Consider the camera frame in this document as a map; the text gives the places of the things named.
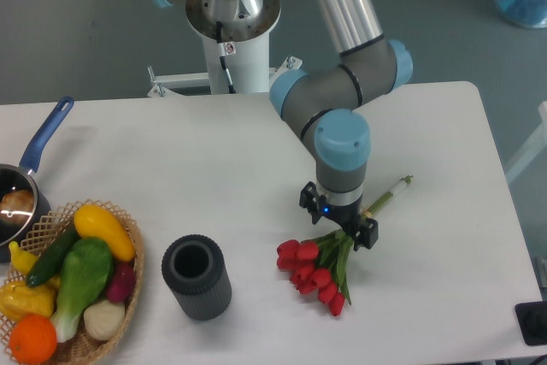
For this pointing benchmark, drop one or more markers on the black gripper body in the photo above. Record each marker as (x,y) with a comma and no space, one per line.
(341,208)

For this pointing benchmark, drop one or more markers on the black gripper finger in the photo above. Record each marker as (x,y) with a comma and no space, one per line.
(365,234)

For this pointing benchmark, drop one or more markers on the red tulip bouquet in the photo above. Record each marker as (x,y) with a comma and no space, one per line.
(319,264)

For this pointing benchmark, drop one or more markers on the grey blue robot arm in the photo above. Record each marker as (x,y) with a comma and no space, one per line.
(320,109)

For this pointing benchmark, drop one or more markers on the dark grey ribbed vase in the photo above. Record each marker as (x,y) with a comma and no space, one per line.
(194,270)

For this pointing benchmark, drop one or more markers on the black device at edge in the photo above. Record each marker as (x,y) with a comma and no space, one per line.
(532,321)

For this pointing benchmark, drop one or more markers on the purple red radish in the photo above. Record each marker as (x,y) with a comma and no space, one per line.
(121,284)

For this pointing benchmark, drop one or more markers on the yellow squash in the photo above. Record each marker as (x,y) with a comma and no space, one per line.
(94,221)

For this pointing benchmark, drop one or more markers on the green bok choy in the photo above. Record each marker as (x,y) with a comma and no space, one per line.
(85,272)

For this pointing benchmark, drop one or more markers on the white garlic bulb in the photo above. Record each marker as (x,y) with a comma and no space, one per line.
(103,319)

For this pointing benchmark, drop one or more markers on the green cucumber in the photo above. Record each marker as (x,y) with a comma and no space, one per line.
(50,262)

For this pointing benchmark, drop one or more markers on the yellow banana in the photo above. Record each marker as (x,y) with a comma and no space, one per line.
(20,259)

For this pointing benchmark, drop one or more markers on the brown bread roll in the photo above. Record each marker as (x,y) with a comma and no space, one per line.
(17,208)

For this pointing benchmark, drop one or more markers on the orange fruit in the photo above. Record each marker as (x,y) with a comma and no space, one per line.
(33,340)

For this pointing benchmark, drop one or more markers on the yellow bell pepper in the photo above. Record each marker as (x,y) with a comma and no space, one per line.
(18,300)

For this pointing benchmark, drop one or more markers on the white frame at right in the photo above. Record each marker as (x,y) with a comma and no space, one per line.
(529,150)

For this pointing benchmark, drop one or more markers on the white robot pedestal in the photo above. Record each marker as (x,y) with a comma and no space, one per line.
(235,37)

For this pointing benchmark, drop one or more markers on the blue handled saucepan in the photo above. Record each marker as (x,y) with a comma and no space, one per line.
(20,177)

